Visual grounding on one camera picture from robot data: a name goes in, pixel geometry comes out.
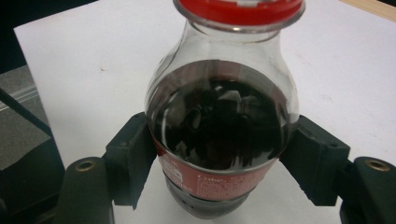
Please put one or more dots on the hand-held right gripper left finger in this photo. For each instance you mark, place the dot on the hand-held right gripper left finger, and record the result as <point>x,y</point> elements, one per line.
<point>132,161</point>

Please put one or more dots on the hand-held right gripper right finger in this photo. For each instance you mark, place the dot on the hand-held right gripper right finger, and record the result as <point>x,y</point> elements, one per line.
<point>314,161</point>

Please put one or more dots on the cola bottle with red cap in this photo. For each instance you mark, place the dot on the cola bottle with red cap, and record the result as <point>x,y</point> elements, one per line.
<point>222,118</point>

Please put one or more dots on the wooden board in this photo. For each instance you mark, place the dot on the wooden board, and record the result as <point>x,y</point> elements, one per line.
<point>372,8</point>

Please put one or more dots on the black metal frame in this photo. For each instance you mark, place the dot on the black metal frame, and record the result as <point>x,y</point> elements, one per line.
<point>29,186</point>

